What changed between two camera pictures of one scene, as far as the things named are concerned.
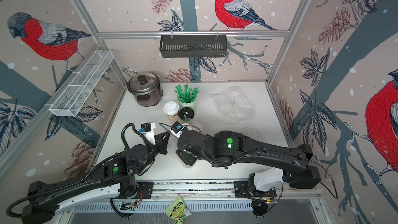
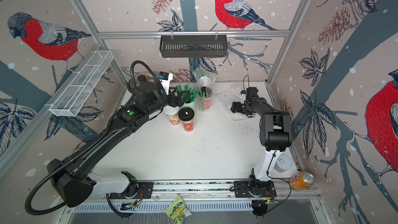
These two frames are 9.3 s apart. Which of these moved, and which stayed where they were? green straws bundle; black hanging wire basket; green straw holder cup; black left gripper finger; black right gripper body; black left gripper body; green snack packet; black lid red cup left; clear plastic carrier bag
Moved: black right gripper body; clear plastic carrier bag; black left gripper finger; black left gripper body
Stayed: black lid red cup left; green straw holder cup; green snack packet; green straws bundle; black hanging wire basket
